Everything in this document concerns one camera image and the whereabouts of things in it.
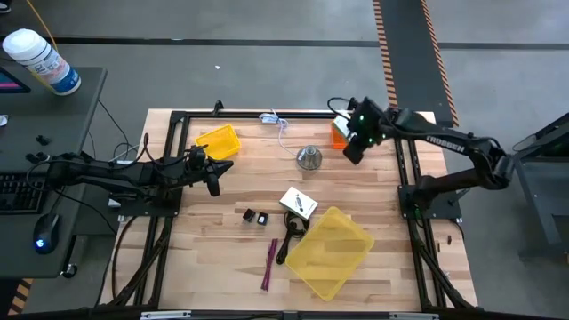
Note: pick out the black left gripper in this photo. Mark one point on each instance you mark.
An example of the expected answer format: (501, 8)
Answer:
(200, 162)

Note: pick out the white wipes canister blue label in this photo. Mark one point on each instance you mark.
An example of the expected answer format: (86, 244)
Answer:
(44, 62)

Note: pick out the orange plastic bin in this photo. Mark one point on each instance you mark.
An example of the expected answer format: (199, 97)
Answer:
(338, 140)

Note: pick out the grey equipment stand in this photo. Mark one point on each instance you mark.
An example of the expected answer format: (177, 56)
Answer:
(542, 178)

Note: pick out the small yellow slotted basket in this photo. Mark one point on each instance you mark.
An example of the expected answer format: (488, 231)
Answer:
(220, 142)

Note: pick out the black caster wheel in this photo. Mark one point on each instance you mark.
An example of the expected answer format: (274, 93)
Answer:
(69, 270)

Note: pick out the black striped-edge floor mat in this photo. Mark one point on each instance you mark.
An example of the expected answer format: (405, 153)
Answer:
(409, 58)

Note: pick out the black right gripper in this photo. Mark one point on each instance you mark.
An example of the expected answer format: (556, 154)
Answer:
(369, 126)

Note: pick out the silver frame bracket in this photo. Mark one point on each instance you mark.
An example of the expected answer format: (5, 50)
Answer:
(413, 316)
(165, 314)

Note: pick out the black aluminium frame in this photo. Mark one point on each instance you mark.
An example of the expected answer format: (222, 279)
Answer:
(311, 115)

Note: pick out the black keyboard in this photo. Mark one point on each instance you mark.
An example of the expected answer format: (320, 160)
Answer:
(18, 193)

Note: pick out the white box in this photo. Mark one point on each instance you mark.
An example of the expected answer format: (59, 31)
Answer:
(295, 200)

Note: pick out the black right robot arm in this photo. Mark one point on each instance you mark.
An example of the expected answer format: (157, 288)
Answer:
(449, 144)

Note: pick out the white paper scrap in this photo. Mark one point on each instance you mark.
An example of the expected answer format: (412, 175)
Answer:
(2, 120)

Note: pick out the silver metal funnel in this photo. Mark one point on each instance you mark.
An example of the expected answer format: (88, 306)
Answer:
(309, 158)

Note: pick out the person's shoe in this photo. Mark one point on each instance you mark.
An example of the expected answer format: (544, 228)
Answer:
(3, 6)

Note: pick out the desk monitor screen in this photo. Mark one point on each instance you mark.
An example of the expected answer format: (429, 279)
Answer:
(11, 84)

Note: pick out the black computer mouse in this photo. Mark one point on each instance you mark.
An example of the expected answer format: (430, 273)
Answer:
(46, 229)

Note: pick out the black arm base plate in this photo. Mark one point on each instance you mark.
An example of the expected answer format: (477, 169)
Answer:
(444, 206)
(133, 209)

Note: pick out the large translucent yellow bin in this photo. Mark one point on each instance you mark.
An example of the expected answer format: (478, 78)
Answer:
(329, 255)

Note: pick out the black side desk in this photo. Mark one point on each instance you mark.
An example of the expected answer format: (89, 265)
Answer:
(58, 120)

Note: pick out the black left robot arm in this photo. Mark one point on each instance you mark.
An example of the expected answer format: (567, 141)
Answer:
(133, 173)

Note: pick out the small black adapter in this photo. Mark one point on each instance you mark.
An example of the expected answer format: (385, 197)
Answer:
(249, 215)
(262, 219)

